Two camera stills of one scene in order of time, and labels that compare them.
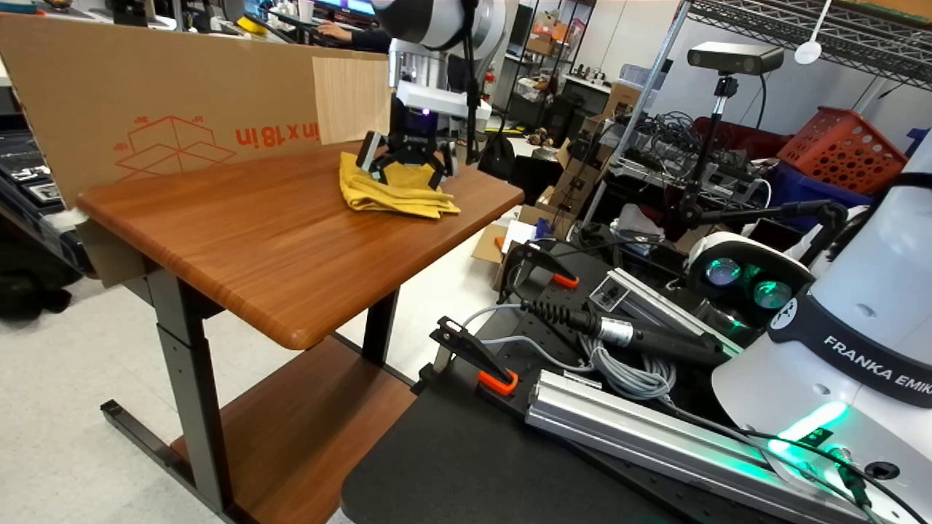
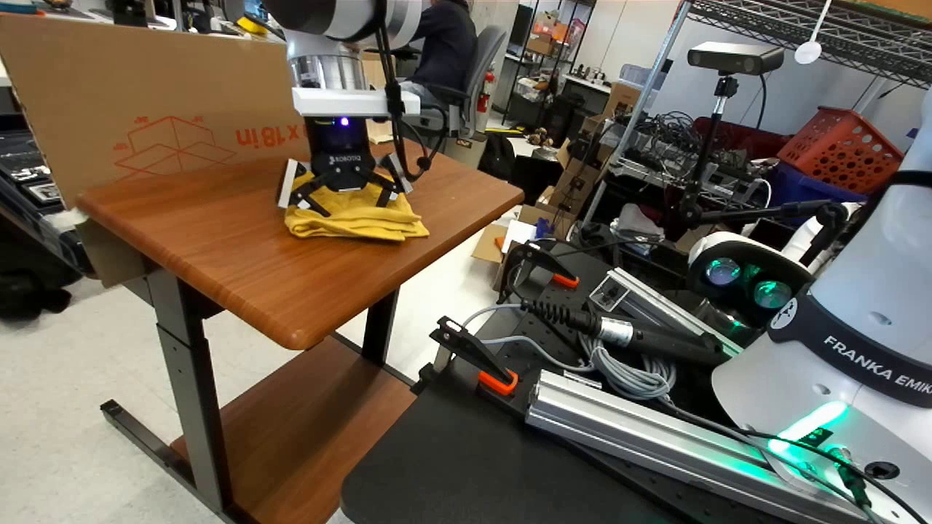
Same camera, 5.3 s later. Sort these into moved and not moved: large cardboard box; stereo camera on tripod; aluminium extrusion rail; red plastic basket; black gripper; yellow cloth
Moved: black gripper; yellow cloth
Not moved: aluminium extrusion rail; red plastic basket; stereo camera on tripod; large cardboard box
